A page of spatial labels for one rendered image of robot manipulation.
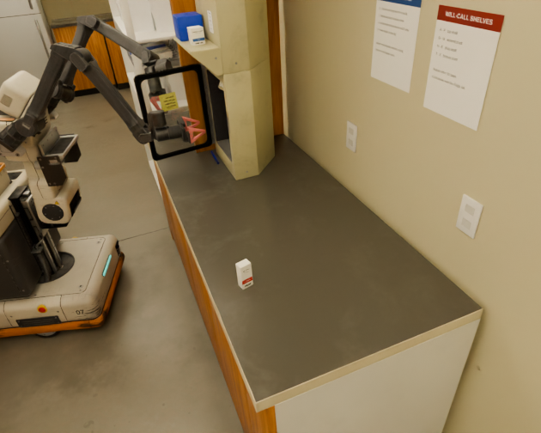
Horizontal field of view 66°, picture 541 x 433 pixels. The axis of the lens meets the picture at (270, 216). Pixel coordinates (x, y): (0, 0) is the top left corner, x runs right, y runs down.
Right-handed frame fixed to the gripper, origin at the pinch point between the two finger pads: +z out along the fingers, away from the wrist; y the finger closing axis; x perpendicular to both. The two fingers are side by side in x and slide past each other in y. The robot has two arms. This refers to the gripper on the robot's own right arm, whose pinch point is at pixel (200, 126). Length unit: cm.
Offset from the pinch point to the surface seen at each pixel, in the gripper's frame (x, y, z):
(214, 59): -32.1, -12.8, 5.6
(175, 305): 118, 9, -27
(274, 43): -24, 24, 46
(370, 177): 7, -56, 52
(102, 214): 127, 137, -62
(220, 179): 21.3, -11.7, 3.5
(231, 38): -38.9, -12.3, 13.0
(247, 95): -16.4, -13.9, 17.9
